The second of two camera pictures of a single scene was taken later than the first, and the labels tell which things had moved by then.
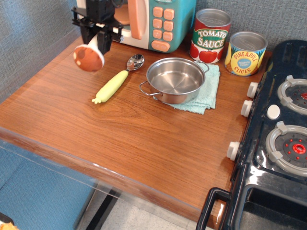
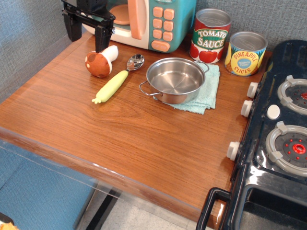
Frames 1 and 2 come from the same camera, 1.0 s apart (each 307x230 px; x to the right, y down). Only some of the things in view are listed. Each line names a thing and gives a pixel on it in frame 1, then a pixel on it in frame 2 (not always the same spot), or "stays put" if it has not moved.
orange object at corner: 8,224 stays put
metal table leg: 103,199 stays put
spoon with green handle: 135,62 stays put
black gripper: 100,13 to 95,12
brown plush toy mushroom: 89,57 to 100,64
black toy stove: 268,190 stays put
